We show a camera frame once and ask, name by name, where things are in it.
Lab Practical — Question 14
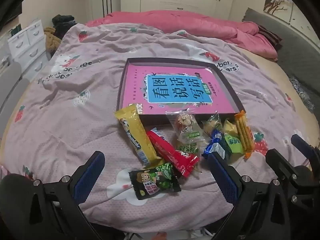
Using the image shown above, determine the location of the black and green pea packet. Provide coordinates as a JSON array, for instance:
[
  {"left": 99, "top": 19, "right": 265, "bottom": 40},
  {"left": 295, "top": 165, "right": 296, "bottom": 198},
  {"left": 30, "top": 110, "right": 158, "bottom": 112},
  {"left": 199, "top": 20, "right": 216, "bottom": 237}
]
[{"left": 129, "top": 162, "right": 181, "bottom": 200}]

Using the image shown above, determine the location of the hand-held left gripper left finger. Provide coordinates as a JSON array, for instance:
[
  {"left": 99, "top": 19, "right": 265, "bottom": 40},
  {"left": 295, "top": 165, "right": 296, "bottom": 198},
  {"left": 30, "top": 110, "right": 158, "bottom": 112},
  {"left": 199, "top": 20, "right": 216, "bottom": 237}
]
[{"left": 27, "top": 151, "right": 105, "bottom": 240}]

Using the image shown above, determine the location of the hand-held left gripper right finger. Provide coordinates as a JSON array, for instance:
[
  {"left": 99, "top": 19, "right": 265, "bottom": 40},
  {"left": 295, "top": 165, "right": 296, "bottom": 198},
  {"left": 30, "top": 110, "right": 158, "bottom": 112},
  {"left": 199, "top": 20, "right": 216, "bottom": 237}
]
[{"left": 207, "top": 152, "right": 290, "bottom": 240}]

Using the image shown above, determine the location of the white drawer cabinet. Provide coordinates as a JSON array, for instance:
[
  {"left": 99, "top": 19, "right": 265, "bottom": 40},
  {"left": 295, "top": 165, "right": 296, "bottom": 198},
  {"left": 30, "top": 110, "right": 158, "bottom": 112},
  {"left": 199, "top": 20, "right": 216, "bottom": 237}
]
[{"left": 7, "top": 20, "right": 52, "bottom": 74}]

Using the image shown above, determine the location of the green and yellow roll packet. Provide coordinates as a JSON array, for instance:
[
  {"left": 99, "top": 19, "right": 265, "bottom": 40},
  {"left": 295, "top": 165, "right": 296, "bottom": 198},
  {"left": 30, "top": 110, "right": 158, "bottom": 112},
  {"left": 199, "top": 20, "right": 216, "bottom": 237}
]
[{"left": 223, "top": 119, "right": 244, "bottom": 154}]

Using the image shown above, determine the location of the blue cookie packet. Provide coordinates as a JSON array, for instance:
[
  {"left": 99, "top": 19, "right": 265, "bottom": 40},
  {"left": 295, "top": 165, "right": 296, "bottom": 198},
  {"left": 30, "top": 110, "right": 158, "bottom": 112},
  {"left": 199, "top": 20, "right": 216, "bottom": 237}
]
[{"left": 202, "top": 130, "right": 232, "bottom": 162}]

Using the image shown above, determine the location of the pink quilt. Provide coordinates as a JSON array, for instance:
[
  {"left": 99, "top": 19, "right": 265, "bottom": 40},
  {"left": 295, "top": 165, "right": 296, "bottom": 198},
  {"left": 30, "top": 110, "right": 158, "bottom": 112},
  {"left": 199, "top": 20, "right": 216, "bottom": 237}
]
[{"left": 85, "top": 10, "right": 279, "bottom": 60}]

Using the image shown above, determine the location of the dark patterned cloth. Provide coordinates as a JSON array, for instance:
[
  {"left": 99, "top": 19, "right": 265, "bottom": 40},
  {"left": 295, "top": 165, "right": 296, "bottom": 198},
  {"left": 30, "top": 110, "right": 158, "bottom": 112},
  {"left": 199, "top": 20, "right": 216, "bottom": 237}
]
[{"left": 289, "top": 76, "right": 315, "bottom": 110}]

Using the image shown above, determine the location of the yellow snack bar packet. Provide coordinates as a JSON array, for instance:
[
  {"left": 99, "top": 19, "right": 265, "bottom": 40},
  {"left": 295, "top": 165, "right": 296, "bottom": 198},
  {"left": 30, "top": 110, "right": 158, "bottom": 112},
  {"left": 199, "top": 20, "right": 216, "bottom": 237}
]
[{"left": 114, "top": 105, "right": 165, "bottom": 167}]

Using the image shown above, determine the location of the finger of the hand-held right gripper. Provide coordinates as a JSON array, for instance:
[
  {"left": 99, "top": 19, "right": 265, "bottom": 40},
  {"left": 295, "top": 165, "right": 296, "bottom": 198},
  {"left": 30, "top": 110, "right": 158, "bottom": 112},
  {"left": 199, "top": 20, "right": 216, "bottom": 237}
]
[
  {"left": 291, "top": 134, "right": 320, "bottom": 167},
  {"left": 265, "top": 149, "right": 312, "bottom": 200}
]

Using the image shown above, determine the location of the brown knitted cloth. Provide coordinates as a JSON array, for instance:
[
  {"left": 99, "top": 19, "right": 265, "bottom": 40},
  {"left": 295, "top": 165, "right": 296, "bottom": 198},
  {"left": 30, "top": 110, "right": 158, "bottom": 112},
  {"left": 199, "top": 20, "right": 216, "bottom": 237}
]
[{"left": 44, "top": 27, "right": 62, "bottom": 53}]

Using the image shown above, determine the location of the dark striped pillow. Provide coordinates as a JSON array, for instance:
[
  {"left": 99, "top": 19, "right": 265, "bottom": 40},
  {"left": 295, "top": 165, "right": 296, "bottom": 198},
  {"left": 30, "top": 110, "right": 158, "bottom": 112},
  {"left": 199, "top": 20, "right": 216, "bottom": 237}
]
[{"left": 257, "top": 25, "right": 283, "bottom": 50}]

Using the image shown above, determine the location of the dark shallow cardboard box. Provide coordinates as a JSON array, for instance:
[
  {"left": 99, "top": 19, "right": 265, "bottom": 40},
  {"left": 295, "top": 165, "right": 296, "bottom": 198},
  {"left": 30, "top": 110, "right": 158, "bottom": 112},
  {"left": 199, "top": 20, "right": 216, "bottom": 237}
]
[{"left": 117, "top": 57, "right": 244, "bottom": 127}]

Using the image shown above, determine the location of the pink and blue book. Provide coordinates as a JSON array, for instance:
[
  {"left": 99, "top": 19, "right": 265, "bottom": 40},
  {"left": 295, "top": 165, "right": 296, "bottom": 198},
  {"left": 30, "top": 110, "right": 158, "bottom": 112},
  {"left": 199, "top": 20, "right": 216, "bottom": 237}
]
[{"left": 122, "top": 64, "right": 238, "bottom": 115}]

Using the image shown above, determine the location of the grey padded headboard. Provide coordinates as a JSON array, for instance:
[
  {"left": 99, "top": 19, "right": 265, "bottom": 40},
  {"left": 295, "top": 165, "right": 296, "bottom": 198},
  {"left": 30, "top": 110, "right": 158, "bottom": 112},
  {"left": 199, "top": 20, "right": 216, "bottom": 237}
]
[{"left": 242, "top": 7, "right": 320, "bottom": 110}]

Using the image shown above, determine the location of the tree wall poster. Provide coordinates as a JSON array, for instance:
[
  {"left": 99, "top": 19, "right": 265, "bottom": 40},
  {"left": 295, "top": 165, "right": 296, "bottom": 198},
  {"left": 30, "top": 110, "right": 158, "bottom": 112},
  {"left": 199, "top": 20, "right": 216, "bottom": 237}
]
[{"left": 262, "top": 0, "right": 294, "bottom": 22}]

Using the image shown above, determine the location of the clear brown pastry packet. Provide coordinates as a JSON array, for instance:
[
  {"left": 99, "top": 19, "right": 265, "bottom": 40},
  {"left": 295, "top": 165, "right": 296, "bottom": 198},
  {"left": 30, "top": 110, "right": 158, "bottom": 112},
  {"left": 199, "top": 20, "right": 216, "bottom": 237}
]
[{"left": 166, "top": 112, "right": 208, "bottom": 145}]

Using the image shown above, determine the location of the orange cracker packet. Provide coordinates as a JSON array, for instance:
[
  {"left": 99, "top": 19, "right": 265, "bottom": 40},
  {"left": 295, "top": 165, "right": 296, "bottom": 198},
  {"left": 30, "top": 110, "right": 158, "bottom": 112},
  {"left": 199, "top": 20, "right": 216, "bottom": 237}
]
[{"left": 234, "top": 110, "right": 255, "bottom": 159}]

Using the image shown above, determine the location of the dark clothes pile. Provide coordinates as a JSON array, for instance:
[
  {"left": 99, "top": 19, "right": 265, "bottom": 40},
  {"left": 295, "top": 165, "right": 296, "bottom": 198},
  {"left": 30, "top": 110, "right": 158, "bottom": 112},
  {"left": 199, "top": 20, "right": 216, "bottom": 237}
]
[{"left": 52, "top": 15, "right": 77, "bottom": 39}]

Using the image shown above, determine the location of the red snack packet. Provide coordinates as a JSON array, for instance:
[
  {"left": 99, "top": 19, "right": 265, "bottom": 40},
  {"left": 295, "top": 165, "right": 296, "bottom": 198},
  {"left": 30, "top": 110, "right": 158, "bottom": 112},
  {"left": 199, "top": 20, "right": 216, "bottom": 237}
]
[{"left": 146, "top": 128, "right": 200, "bottom": 178}]

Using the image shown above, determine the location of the beige bed sheet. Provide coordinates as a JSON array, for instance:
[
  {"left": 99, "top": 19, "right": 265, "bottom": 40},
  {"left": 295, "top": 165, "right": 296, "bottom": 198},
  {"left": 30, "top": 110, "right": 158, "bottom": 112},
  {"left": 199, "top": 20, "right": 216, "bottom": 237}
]
[{"left": 240, "top": 47, "right": 320, "bottom": 130}]

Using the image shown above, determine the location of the purple strawberry printed blanket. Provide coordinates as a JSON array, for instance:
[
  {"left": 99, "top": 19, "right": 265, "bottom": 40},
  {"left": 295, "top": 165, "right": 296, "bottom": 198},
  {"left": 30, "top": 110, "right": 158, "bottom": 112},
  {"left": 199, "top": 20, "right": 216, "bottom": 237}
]
[{"left": 0, "top": 22, "right": 313, "bottom": 233}]

